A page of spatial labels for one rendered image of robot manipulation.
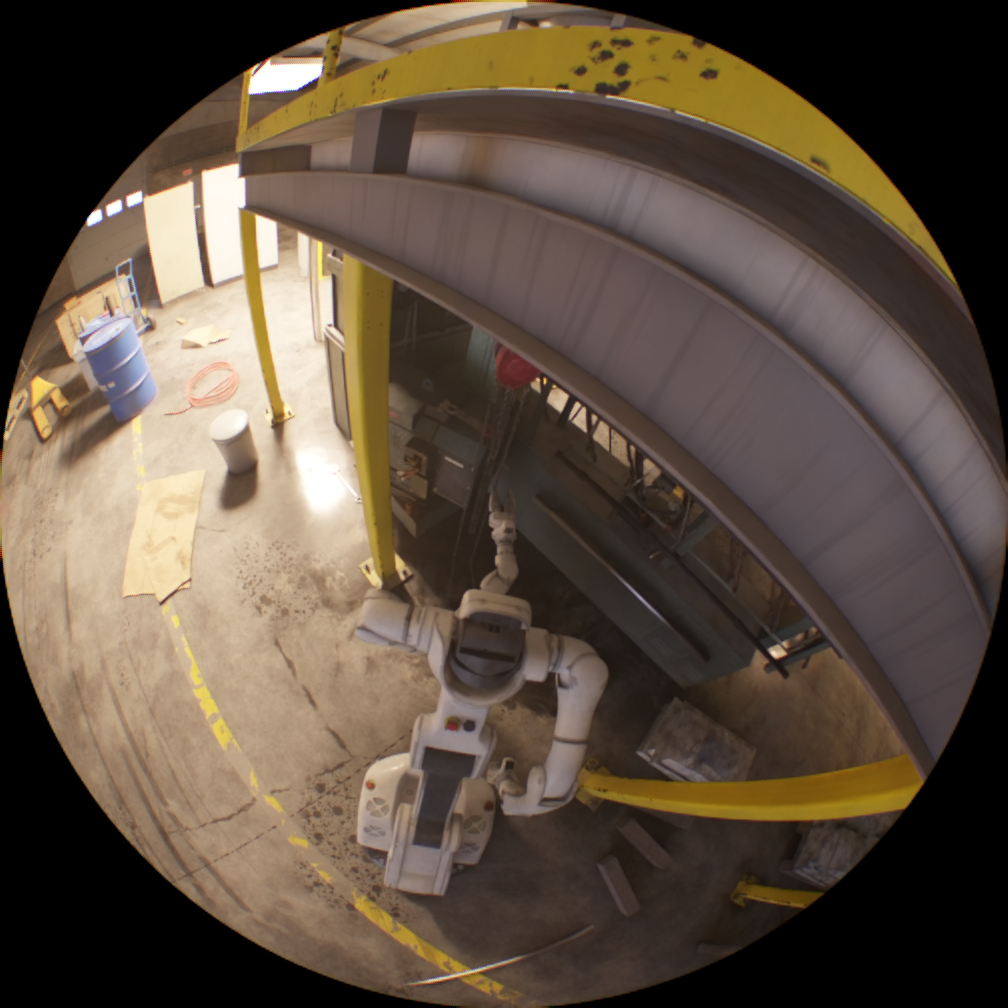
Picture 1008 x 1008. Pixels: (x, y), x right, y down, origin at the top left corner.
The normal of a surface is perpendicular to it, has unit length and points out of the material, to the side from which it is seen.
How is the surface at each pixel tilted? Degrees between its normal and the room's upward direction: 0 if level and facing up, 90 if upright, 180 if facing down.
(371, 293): 90
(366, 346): 90
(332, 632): 0
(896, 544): 90
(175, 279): 90
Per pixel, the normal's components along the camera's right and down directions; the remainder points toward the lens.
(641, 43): -0.69, 0.47
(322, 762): 0.22, -0.58
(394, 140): 0.69, 0.66
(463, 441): -0.15, 0.07
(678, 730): -0.64, -0.74
